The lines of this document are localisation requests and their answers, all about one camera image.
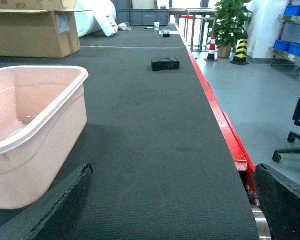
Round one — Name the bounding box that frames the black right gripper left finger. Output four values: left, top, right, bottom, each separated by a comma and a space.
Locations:
0, 163, 94, 240

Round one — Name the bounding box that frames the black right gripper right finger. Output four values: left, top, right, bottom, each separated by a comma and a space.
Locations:
253, 163, 300, 240

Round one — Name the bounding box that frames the pink plastic storage box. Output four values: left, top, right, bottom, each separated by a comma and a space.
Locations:
0, 65, 89, 210

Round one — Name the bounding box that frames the black small device box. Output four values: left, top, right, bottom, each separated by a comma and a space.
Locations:
151, 57, 180, 72

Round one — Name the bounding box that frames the cardboard box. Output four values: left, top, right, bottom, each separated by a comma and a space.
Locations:
0, 0, 88, 59

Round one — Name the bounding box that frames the dark conveyor belt mat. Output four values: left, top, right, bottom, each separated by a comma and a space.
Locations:
0, 26, 259, 240

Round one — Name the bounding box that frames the yellow black traffic cone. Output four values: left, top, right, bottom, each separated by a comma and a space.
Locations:
230, 31, 249, 66

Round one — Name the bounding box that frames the steel shelf rack with bins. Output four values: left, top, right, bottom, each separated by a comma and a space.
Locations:
269, 0, 300, 66

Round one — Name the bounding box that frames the red white traffic cone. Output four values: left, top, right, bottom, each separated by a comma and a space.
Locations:
204, 33, 218, 62

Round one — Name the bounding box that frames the potted green plant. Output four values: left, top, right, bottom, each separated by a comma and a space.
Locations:
209, 0, 253, 59

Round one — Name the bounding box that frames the white paper cup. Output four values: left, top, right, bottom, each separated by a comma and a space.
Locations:
153, 21, 160, 31

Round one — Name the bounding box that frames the grey plastic crate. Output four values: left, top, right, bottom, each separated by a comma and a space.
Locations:
111, 0, 171, 26

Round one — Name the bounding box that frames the red metal frame table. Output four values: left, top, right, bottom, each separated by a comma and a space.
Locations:
167, 35, 255, 208

